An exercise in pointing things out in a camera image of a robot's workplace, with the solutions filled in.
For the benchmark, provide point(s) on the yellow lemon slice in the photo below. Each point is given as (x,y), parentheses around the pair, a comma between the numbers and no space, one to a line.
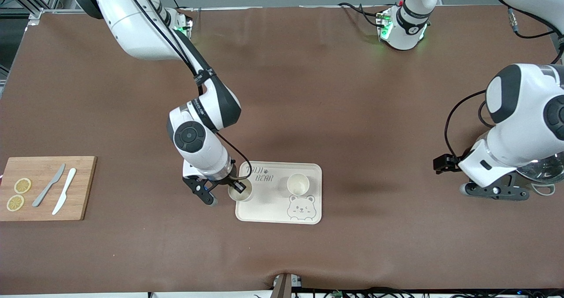
(15,203)
(22,185)

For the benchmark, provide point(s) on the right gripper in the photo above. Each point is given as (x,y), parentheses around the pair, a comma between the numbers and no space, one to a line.
(230,181)

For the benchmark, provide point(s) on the cream bear print tray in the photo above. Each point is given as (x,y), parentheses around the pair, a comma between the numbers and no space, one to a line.
(273,210)

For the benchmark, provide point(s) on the white IKEA cup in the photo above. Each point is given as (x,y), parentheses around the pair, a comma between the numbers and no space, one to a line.
(298,184)
(235,198)

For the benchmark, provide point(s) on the wooden cutting board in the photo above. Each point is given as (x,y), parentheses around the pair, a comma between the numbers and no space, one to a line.
(83,192)

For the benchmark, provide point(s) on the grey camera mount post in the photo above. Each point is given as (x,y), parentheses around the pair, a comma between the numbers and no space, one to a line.
(284,287)

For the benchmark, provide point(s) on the aluminium frame profile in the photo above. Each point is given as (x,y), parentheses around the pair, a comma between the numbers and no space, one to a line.
(35,12)

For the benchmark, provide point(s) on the glass pot lid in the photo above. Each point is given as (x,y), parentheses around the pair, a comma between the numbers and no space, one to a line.
(546,170)

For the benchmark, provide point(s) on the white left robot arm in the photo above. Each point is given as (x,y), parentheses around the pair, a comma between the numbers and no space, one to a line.
(524,113)

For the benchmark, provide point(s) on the white plastic knife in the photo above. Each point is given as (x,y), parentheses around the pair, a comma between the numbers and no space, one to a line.
(66,188)

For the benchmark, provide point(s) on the brown table cover mat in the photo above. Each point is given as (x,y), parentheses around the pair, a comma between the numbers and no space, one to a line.
(282,91)

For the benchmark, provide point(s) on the grey plastic knife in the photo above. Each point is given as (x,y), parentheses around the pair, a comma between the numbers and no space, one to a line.
(48,188)

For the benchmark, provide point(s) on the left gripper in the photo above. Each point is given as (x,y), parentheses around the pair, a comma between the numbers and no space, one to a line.
(450,163)

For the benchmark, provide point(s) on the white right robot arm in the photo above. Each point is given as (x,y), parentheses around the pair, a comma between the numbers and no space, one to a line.
(136,29)

